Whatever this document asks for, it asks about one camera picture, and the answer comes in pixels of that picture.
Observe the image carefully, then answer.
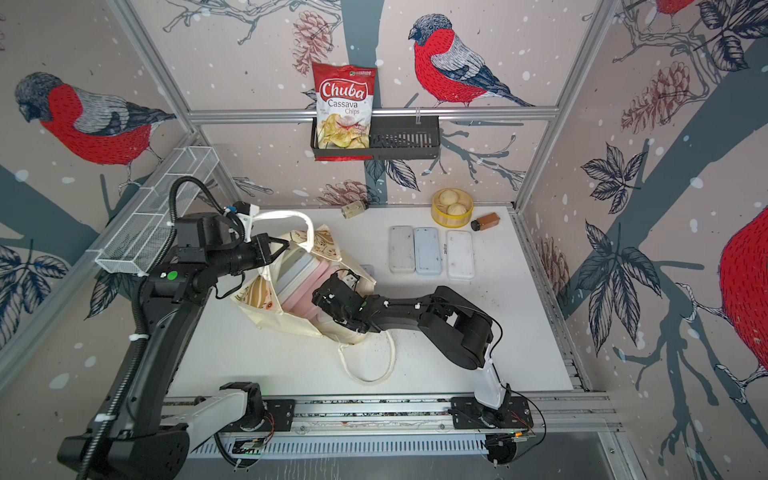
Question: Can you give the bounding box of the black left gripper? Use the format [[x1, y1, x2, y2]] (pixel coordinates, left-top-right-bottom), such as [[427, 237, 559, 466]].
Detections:
[[208, 232, 290, 278]]

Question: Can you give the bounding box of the white pencil case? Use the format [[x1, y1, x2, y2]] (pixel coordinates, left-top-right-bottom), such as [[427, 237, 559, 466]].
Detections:
[[388, 226, 415, 274], [446, 230, 475, 281]]

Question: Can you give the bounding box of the light blue pencil case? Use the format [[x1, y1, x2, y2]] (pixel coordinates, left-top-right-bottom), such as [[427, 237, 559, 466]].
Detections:
[[414, 227, 443, 276]]

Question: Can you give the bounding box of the pink pencil case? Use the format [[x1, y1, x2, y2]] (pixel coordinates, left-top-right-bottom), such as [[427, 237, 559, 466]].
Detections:
[[281, 263, 335, 320]]

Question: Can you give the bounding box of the grey pencil case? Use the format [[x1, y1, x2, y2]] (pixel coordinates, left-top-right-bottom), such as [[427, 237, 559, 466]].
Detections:
[[361, 264, 375, 280]]

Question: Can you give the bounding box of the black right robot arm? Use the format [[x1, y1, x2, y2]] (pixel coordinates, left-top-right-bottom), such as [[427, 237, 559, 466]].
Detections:
[[312, 274, 507, 429]]

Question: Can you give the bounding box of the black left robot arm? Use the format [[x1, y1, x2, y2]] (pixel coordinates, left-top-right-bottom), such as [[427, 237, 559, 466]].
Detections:
[[57, 176, 289, 479]]

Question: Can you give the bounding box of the red Chuba cassava chips bag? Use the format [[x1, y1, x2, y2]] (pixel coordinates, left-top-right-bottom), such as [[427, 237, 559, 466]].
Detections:
[[312, 63, 377, 151]]

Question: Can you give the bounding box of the small glass jar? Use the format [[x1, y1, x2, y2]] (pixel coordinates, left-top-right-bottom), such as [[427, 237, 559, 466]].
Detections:
[[341, 200, 368, 219]]

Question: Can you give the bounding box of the beige bun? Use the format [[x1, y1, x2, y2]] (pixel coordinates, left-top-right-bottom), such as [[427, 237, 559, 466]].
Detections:
[[438, 189, 460, 207], [446, 202, 469, 217]]

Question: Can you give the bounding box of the small brown bottle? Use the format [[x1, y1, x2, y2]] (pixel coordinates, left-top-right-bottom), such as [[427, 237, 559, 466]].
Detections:
[[470, 212, 500, 232]]

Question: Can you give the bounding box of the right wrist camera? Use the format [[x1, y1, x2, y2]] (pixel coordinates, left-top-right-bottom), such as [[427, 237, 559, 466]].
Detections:
[[338, 269, 361, 291]]

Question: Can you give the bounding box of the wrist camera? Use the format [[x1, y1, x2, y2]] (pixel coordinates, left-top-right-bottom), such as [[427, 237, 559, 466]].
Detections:
[[338, 269, 361, 291], [229, 201, 260, 224]]

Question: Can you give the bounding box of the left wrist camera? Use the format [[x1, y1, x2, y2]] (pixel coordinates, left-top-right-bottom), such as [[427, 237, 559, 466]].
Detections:
[[229, 201, 260, 224]]

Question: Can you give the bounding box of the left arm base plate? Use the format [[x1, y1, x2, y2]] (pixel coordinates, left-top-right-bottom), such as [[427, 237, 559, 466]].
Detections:
[[220, 398, 296, 434]]

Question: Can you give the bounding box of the white wire mesh tray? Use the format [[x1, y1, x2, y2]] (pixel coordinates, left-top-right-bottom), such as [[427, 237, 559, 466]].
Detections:
[[95, 146, 219, 276]]

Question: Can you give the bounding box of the black wire wall basket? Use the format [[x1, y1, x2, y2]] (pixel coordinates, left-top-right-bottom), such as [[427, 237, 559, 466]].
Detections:
[[310, 116, 441, 161]]

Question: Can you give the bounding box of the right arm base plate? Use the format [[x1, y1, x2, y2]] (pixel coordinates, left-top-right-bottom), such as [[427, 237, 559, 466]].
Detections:
[[448, 394, 534, 430]]

